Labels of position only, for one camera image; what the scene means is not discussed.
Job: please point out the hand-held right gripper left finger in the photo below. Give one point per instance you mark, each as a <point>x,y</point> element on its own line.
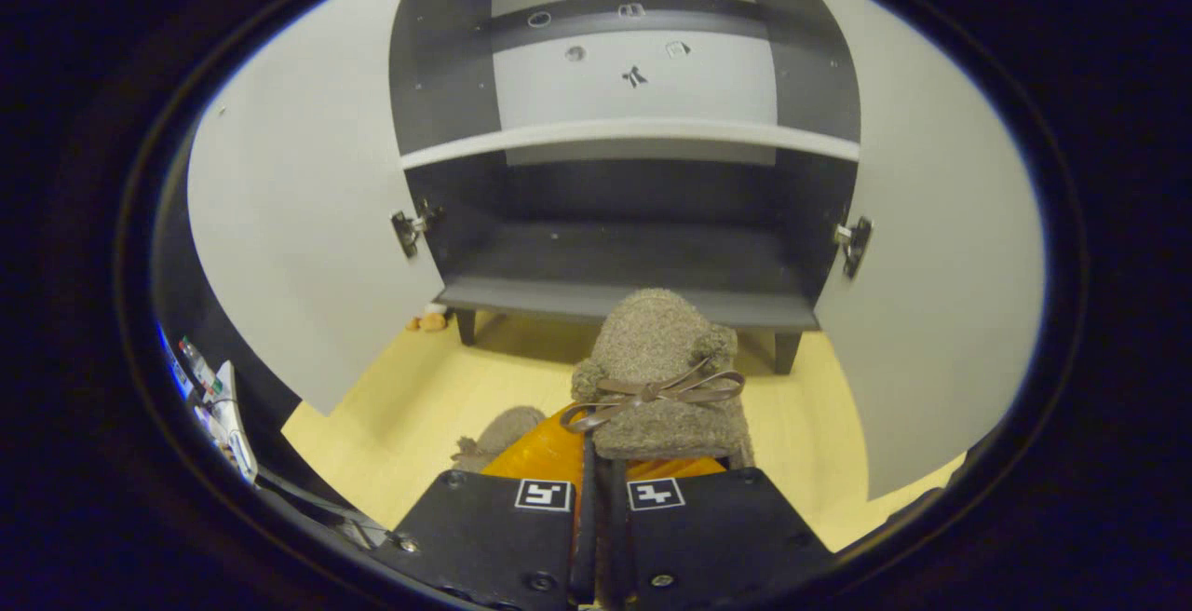
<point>484,536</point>

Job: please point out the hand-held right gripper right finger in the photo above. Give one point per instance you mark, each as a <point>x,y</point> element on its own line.
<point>708,536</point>

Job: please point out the brown fuzzy shoe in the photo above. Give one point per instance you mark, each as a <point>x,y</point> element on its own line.
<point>507,429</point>
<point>652,341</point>

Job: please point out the white shoe cabinet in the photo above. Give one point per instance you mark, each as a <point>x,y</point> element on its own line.
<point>633,257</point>

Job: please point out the white cabinet door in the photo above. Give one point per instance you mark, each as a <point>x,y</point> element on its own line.
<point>307,201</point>
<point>941,266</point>

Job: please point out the penguin plush toy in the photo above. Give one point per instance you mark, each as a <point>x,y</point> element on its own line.
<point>430,320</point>

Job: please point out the white printed paper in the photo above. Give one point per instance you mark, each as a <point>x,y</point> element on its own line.
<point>230,415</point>

